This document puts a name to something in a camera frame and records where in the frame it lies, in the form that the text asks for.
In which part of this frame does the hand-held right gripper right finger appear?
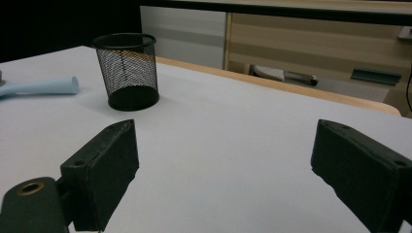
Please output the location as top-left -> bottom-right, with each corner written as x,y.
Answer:
310,118 -> 412,233

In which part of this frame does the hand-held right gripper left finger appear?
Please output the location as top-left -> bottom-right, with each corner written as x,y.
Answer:
59,118 -> 141,233

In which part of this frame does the light blue hairbrush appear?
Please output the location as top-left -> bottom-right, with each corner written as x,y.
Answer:
0,70 -> 81,101

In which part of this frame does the dark flat panel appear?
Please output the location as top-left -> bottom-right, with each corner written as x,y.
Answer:
350,67 -> 403,86

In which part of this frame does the black mesh pen holder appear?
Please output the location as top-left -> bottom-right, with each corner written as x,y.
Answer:
90,32 -> 160,113

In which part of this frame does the grey chair leg with caster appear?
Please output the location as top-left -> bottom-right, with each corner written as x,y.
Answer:
249,63 -> 320,87

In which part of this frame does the beige wooden cabinet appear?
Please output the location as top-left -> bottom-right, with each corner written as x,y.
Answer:
223,13 -> 412,118

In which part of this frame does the white cabinet panel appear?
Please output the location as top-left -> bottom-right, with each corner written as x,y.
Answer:
139,5 -> 227,70

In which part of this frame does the black cable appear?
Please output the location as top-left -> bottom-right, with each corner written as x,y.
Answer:
405,69 -> 412,114

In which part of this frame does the white wall box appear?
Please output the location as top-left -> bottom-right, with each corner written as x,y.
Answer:
396,25 -> 412,42

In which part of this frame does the black metal rail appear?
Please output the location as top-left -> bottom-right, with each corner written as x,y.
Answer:
139,0 -> 412,27

